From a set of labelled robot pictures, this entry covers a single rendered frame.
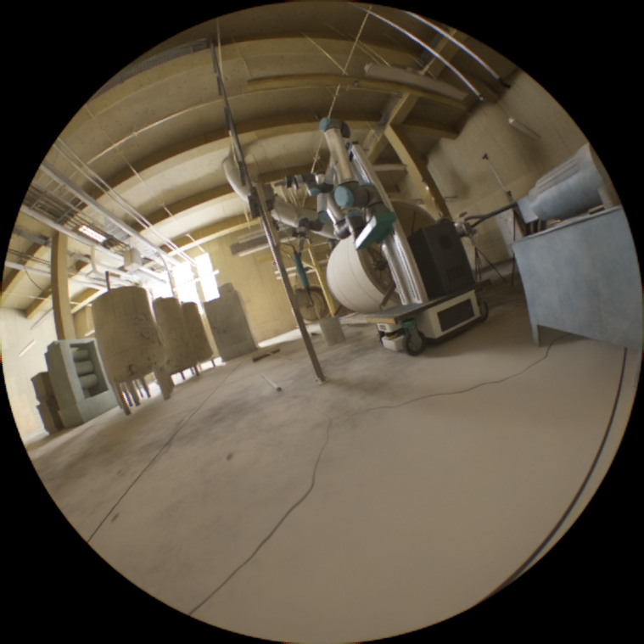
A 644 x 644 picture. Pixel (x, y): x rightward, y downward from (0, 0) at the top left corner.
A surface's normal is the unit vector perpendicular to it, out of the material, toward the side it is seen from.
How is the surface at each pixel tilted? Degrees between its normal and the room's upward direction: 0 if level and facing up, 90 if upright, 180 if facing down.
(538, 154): 90
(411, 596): 0
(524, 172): 90
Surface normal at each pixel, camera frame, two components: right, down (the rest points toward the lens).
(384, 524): -0.33, -0.94
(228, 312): 0.20, -0.02
